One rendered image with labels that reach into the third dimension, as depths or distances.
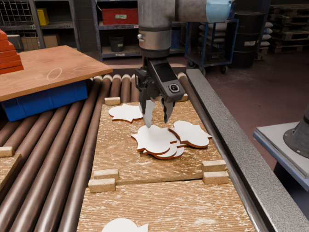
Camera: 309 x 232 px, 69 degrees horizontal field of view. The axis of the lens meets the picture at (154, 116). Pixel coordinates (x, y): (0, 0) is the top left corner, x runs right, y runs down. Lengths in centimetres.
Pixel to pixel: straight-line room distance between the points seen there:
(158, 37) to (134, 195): 35
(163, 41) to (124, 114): 37
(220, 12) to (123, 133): 44
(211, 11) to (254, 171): 42
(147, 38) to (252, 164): 44
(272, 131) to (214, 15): 53
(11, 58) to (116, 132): 54
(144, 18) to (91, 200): 41
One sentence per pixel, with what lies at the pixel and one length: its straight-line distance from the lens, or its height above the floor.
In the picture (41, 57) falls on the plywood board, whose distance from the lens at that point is 121.
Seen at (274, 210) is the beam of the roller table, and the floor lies 91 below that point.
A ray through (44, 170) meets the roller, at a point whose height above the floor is 92.
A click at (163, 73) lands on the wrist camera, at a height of 117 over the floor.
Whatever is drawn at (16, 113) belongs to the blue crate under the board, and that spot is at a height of 95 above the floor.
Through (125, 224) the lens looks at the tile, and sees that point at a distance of 49.
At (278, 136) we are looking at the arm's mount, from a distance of 89.
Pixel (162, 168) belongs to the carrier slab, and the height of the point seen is 94.
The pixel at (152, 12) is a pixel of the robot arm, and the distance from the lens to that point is 51.
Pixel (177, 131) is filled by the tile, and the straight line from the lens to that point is 68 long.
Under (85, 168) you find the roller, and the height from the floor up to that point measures 92.
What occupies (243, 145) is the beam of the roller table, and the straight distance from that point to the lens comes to 76.
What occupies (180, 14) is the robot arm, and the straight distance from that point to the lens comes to 50.
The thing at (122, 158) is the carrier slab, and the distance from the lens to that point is 63.
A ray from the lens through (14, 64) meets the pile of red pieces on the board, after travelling 106.
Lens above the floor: 136
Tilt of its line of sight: 31 degrees down
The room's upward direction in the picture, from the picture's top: straight up
